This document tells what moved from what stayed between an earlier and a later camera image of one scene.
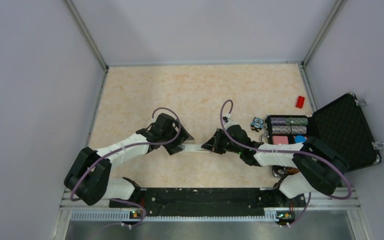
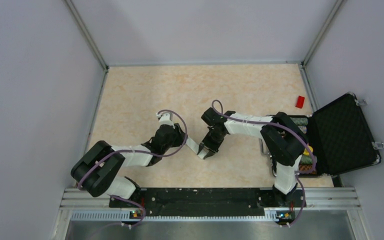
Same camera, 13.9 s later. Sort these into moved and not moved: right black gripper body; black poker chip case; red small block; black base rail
Moved: right black gripper body
Not moved: black poker chip case; red small block; black base rail
